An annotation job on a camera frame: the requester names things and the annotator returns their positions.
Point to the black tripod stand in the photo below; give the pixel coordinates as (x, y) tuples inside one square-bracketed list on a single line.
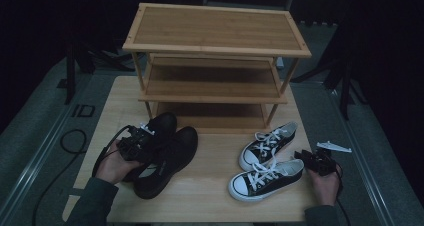
[(345, 86)]

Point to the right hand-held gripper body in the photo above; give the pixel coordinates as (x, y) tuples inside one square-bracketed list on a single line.
[(323, 164)]

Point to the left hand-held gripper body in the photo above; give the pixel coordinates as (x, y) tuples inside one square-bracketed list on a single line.
[(136, 144)]

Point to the wooden three-tier shoe rack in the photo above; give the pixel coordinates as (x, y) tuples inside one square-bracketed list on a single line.
[(213, 29)]

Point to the black tripod legs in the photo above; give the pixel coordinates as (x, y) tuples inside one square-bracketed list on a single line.
[(103, 57)]

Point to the metal floor rail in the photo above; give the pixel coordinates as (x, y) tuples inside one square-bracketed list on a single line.
[(361, 159), (40, 152)]

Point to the black stand post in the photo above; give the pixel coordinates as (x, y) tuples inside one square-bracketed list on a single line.
[(70, 76)]

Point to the person's left hand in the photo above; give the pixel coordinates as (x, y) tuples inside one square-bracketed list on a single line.
[(111, 169)]

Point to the small white object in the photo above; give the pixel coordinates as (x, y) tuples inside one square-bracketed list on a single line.
[(280, 63)]

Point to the black and white canvas sneaker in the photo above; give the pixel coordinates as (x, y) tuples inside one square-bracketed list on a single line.
[(266, 182), (263, 149)]

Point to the person's right hand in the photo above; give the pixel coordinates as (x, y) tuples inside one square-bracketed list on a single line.
[(325, 189)]

